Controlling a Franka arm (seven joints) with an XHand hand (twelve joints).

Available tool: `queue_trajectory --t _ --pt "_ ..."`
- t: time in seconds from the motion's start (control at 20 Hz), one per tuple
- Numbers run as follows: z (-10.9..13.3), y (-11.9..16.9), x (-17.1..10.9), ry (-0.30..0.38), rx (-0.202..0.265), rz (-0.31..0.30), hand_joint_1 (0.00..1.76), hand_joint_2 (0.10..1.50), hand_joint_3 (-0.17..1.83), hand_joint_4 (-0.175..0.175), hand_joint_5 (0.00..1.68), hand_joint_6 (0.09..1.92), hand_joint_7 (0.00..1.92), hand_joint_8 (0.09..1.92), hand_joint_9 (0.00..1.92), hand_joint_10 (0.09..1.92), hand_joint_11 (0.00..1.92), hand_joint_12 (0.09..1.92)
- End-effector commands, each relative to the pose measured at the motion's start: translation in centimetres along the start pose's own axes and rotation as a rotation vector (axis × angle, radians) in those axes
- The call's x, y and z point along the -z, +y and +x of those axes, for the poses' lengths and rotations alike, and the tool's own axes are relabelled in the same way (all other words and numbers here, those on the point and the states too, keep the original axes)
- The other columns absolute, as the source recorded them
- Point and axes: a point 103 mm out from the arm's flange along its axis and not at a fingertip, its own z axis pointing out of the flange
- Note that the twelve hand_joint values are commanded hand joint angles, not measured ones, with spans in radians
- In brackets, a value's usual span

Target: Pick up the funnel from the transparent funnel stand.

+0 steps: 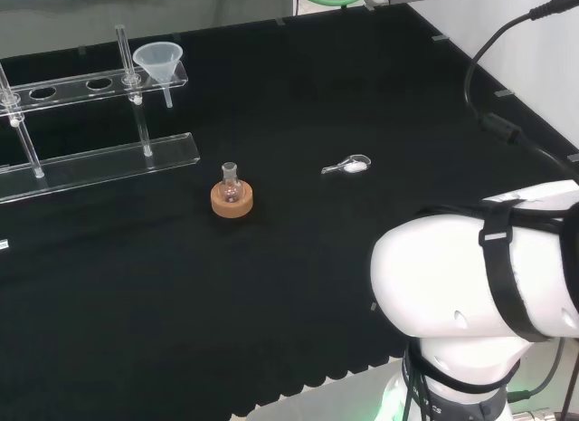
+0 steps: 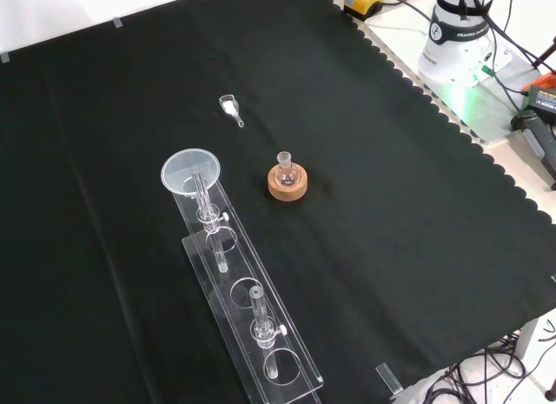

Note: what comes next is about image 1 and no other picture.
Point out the black cloth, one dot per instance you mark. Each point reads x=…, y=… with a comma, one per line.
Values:
x=226, y=235

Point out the glass weighing funnel with powder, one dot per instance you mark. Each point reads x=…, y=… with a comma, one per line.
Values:
x=352, y=166

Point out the clear acrylic funnel stand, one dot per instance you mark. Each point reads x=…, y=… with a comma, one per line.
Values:
x=113, y=160

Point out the round-bottom glass flask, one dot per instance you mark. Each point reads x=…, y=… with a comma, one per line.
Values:
x=230, y=185

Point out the translucent plastic funnel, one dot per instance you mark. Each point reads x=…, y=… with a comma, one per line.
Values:
x=157, y=60

